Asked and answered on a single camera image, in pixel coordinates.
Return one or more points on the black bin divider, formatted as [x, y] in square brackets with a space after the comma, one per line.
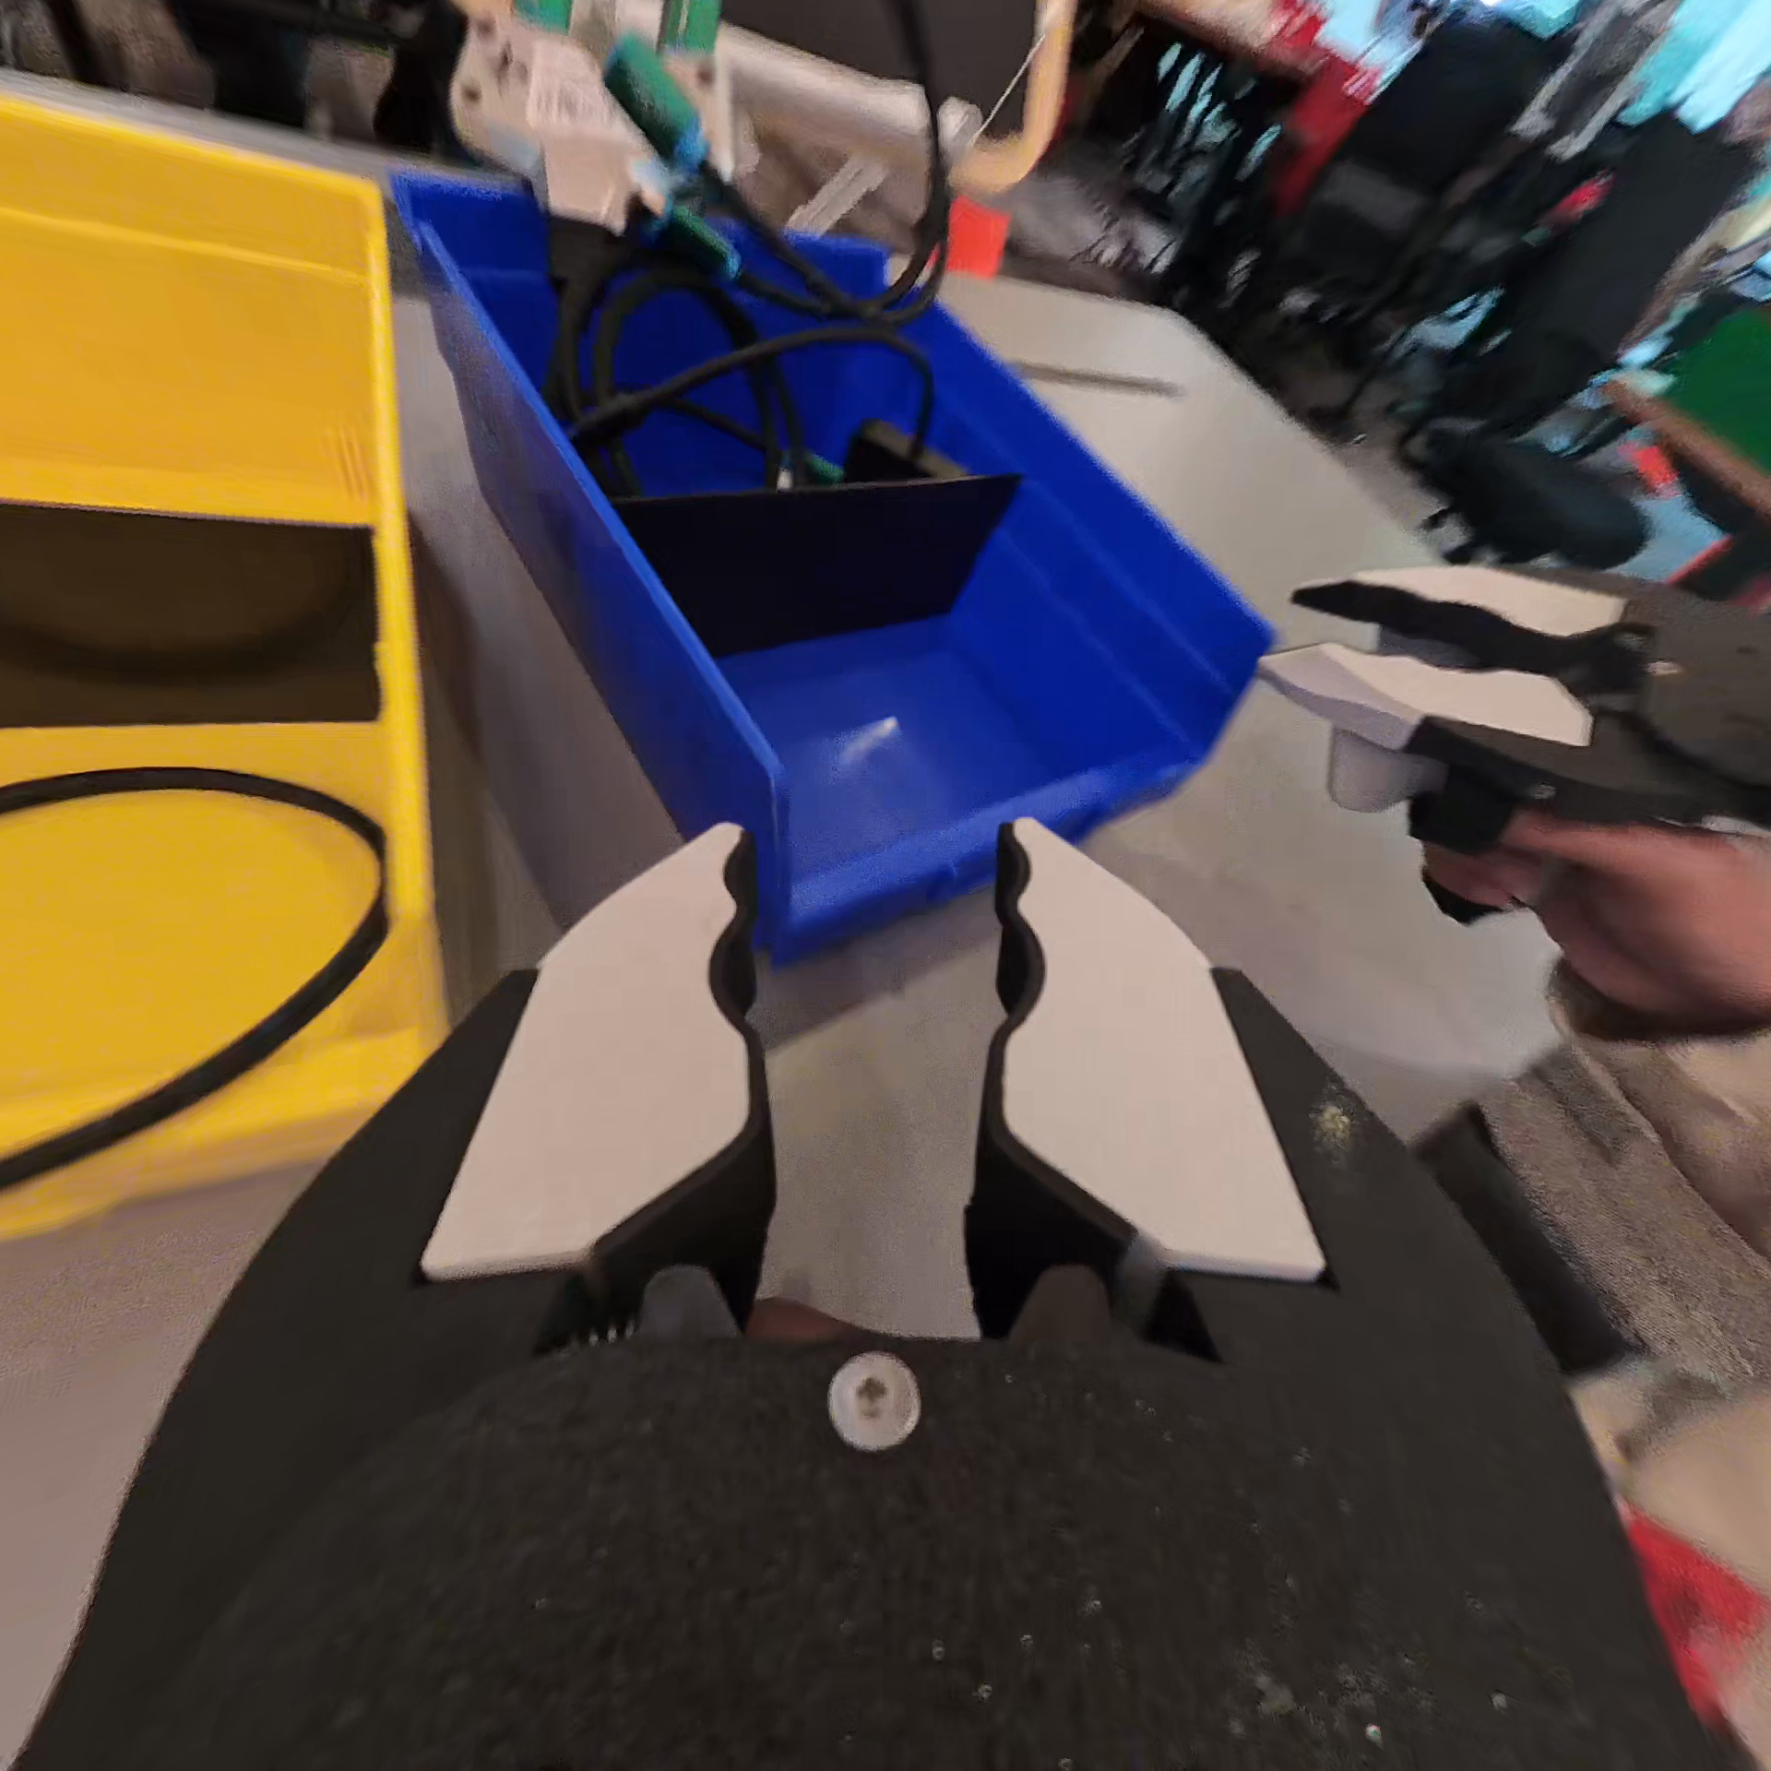
[180, 610]
[802, 567]

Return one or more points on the red card tag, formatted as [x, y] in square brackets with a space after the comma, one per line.
[1702, 1590]

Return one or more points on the person's beige hoodie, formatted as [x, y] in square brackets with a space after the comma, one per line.
[1674, 1453]

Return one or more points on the black office chair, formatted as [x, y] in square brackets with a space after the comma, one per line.
[1535, 498]

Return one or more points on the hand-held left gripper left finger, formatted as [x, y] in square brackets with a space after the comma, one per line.
[609, 1093]

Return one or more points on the black video switch box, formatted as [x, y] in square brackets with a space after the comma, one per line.
[553, 138]

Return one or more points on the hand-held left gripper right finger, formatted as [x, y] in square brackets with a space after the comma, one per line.
[1148, 1106]

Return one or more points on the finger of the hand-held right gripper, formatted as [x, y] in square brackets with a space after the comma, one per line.
[1466, 697]
[1508, 597]

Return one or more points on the blue storage bin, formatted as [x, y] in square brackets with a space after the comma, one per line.
[898, 774]

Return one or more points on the person's right hand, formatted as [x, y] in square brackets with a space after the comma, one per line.
[1660, 914]

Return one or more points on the yellow storage bin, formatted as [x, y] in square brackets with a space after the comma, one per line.
[180, 345]

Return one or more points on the stack of green bins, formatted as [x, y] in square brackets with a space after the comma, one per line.
[1722, 373]

